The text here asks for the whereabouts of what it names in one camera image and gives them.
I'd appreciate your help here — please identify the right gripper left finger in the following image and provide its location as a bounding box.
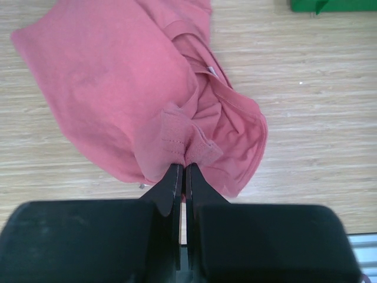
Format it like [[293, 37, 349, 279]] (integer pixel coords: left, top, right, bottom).
[[1, 164, 180, 282]]

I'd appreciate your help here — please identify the dusty pink t shirt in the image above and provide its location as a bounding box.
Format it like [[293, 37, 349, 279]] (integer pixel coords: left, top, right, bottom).
[[11, 1, 267, 197]]

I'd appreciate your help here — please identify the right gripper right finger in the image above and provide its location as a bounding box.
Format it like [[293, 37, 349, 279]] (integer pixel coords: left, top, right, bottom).
[[185, 164, 362, 282]]

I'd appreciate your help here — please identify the green plastic bin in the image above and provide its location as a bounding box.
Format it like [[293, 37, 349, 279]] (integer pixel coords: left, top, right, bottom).
[[289, 0, 377, 15]]

